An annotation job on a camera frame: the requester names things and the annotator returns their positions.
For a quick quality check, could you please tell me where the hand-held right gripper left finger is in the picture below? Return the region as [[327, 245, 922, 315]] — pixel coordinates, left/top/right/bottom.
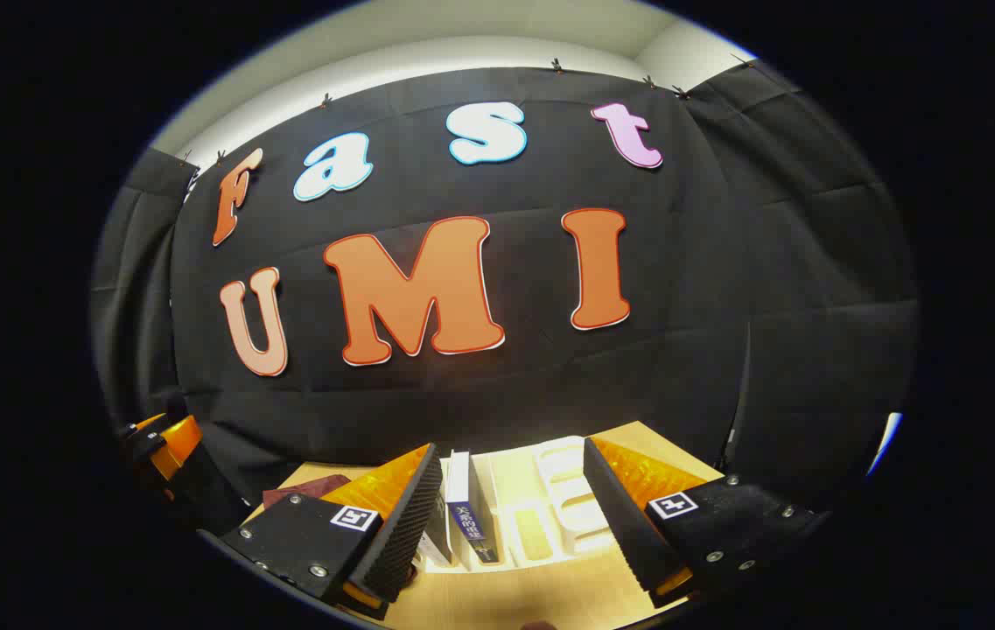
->
[[219, 443, 445, 622]]

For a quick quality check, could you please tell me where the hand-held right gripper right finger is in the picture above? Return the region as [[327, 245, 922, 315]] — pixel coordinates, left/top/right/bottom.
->
[[583, 436, 835, 609]]

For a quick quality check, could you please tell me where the grey and white book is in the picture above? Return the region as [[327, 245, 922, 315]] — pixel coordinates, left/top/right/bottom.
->
[[417, 506, 456, 570]]

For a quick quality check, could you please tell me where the cream white bookshelf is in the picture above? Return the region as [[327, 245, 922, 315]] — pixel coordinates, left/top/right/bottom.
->
[[414, 435, 629, 574]]

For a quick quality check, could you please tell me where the blue cover book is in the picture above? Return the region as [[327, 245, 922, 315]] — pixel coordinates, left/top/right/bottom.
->
[[445, 450, 502, 565]]

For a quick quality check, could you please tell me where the maroon schoolbag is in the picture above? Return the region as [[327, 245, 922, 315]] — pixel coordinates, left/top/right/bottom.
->
[[263, 474, 351, 510]]

